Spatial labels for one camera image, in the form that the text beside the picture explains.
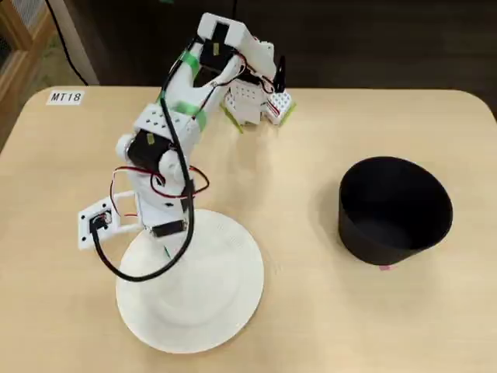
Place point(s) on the white MT18 label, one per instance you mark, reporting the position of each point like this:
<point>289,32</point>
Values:
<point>65,97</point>

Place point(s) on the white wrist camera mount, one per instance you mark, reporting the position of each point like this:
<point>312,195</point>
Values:
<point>87,229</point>

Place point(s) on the black bin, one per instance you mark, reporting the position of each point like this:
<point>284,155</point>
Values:
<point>392,233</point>

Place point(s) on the white paper plate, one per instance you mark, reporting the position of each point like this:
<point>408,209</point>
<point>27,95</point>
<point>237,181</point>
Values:
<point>194,303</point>

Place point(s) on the white panel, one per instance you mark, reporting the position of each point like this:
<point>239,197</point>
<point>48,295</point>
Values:
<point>75,42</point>

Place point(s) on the wooden shelf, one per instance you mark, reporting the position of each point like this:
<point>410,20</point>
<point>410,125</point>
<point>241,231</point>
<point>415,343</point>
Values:
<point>19,39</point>

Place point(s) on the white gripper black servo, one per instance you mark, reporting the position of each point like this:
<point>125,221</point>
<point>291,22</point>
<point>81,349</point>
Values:
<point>168,229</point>

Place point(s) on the pink tape piece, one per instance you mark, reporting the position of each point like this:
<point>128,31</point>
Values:
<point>385,267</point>

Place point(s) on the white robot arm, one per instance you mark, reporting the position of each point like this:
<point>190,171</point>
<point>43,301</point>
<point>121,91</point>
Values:
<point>174,89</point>

